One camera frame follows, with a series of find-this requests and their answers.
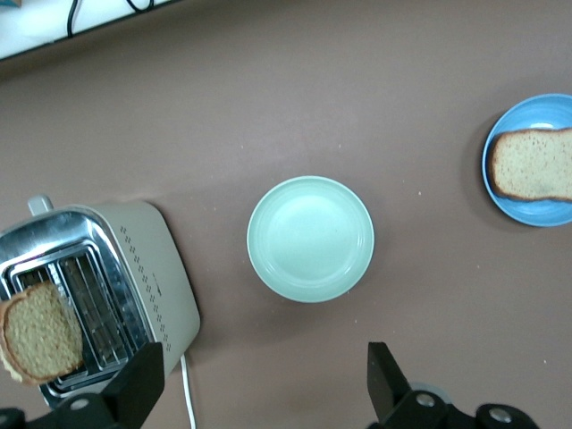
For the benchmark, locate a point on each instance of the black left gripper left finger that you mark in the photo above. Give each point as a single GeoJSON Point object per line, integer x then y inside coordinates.
{"type": "Point", "coordinates": [134, 384]}

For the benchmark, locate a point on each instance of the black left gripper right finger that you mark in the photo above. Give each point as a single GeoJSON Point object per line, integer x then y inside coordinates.
{"type": "Point", "coordinates": [389, 389]}

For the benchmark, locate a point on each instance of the blue round plate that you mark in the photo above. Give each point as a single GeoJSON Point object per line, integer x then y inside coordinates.
{"type": "Point", "coordinates": [527, 212]}

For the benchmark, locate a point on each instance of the brown bread slice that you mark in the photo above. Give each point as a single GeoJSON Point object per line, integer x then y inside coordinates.
{"type": "Point", "coordinates": [536, 165]}
{"type": "Point", "coordinates": [42, 335]}

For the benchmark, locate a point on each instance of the light green round plate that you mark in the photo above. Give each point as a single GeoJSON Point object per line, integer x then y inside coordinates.
{"type": "Point", "coordinates": [310, 239]}

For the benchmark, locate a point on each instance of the beige chrome toaster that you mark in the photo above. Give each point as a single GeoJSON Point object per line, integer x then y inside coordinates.
{"type": "Point", "coordinates": [152, 250]}

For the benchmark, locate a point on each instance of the white side table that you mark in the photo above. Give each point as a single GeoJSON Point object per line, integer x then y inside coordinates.
{"type": "Point", "coordinates": [36, 27]}

